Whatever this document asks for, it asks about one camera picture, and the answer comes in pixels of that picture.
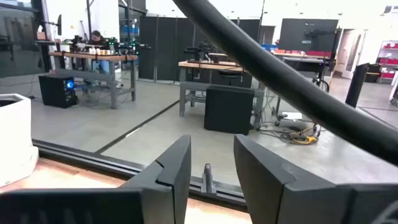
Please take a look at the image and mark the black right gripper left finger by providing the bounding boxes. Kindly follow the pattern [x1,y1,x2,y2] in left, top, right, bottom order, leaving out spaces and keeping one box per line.
[119,134,192,224]

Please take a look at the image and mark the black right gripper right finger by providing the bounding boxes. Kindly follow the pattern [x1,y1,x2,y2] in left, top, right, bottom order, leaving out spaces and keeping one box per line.
[233,134,343,224]

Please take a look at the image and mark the black cabinet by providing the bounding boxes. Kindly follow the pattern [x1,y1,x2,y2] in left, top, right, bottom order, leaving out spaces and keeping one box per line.
[203,85,256,136]

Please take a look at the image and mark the wooden workbench grey legs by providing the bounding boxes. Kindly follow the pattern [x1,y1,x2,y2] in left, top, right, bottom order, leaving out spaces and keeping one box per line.
[49,51,139,110]
[178,60,265,118]

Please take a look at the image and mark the black stool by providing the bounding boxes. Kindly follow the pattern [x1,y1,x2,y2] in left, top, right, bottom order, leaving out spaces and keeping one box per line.
[217,70,244,86]

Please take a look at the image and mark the grey table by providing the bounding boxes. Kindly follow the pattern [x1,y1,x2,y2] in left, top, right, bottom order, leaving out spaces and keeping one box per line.
[272,49,336,93]

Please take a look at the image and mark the black robot arms green lights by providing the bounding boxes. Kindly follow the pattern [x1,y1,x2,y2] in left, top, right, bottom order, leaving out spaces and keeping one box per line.
[70,34,152,56]

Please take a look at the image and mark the black monitor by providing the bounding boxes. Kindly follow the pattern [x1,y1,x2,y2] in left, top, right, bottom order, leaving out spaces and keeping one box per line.
[345,62,370,109]

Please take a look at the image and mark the black computer tower blue light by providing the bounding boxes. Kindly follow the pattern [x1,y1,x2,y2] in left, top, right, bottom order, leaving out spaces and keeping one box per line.
[38,74,79,109]

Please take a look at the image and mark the person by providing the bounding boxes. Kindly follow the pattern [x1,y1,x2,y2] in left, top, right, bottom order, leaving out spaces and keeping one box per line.
[88,30,110,74]

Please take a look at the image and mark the large black screen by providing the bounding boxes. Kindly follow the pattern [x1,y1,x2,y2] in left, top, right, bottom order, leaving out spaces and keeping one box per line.
[278,17,340,53]

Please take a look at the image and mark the white rack red bins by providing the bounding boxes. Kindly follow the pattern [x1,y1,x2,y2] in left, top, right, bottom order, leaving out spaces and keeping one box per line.
[377,39,398,84]

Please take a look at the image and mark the grey rail clamp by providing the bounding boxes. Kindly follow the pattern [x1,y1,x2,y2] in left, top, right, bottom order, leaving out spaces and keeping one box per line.
[201,163,217,196]

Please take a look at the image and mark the yellow cable bundle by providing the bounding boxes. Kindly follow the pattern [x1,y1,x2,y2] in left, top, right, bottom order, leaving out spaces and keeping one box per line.
[279,123,320,146]

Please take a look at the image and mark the black aluminium rig frame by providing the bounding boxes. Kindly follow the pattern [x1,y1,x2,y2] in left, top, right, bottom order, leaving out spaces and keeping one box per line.
[30,139,249,214]

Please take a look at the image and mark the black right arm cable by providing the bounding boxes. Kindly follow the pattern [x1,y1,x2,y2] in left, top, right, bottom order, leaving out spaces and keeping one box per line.
[172,0,398,167]

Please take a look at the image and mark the black partition wall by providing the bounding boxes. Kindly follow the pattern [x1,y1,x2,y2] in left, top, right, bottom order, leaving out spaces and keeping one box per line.
[138,16,261,84]

